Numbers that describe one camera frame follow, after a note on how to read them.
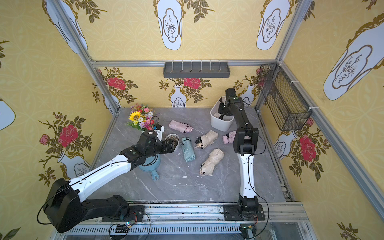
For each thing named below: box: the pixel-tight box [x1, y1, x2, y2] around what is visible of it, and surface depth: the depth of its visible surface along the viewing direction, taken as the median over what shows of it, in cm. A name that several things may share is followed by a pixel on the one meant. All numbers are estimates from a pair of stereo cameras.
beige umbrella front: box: [199, 148, 225, 177], surface depth 89 cm
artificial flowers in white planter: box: [127, 103, 160, 133], surface depth 94 cm
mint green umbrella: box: [180, 137, 196, 162], surface depth 94 cm
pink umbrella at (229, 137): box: [222, 130, 237, 145], surface depth 100 cm
